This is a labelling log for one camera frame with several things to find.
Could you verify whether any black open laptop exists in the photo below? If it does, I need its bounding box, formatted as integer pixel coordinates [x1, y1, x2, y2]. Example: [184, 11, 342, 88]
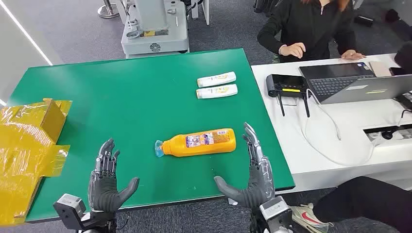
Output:
[298, 62, 377, 104]

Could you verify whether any yellow taped cardboard box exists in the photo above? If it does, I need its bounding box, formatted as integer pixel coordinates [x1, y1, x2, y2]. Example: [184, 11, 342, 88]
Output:
[0, 98, 73, 226]

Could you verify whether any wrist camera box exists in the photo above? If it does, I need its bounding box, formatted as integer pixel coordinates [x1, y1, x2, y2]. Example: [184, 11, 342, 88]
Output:
[259, 196, 293, 233]
[53, 193, 87, 231]

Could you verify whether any black router with antennas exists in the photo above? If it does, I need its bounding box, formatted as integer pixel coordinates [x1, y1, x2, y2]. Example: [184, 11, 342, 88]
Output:
[266, 74, 311, 118]

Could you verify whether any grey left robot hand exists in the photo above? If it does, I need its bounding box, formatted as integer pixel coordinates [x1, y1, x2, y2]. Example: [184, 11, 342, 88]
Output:
[87, 138, 140, 214]

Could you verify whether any person's leg in black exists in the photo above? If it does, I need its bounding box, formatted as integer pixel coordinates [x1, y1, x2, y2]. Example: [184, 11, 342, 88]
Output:
[312, 176, 412, 233]

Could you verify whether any black thin cable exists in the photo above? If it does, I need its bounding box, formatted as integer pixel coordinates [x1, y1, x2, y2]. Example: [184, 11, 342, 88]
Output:
[399, 109, 412, 126]

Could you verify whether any person's dark head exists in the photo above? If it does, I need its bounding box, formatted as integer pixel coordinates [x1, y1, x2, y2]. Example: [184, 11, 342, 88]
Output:
[394, 42, 412, 75]

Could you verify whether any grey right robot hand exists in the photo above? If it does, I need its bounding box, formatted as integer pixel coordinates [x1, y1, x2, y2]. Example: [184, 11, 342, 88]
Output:
[214, 122, 276, 209]

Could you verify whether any pink phone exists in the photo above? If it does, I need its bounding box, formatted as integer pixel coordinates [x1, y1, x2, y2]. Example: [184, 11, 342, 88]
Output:
[368, 60, 393, 78]

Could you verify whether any person in dark top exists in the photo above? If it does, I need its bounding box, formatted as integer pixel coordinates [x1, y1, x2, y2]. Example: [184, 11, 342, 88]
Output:
[257, 0, 367, 63]

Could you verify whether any black phone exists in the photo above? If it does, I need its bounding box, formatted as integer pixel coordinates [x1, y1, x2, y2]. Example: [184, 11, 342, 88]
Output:
[394, 91, 412, 112]

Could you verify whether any orange plastic bottle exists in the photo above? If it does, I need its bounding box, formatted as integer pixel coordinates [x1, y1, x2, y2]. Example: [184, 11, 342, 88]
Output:
[154, 128, 237, 158]

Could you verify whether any white and red sneaker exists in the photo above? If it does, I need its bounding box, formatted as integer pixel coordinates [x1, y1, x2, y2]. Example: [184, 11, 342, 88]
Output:
[291, 202, 334, 233]

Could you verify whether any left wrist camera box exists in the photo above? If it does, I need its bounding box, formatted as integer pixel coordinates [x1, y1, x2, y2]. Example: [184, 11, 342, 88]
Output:
[53, 193, 87, 231]

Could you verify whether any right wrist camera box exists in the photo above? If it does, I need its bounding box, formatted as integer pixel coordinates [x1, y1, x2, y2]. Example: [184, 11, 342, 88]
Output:
[259, 196, 293, 233]

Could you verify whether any white shampoo bottle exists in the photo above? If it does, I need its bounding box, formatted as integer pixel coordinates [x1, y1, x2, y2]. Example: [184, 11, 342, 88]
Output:
[197, 71, 237, 88]
[196, 84, 239, 100]

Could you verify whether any metal stanchion base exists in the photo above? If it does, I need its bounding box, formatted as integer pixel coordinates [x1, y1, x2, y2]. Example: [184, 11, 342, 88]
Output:
[97, 0, 120, 19]

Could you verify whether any silver laptop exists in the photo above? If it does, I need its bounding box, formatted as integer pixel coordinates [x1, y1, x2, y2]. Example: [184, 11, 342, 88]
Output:
[320, 74, 412, 105]

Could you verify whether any white cable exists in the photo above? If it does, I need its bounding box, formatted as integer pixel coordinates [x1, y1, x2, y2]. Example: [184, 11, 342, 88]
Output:
[297, 88, 377, 167]

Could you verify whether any white furniture panel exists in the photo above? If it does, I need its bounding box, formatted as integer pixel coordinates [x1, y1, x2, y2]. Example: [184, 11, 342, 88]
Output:
[191, 0, 210, 26]

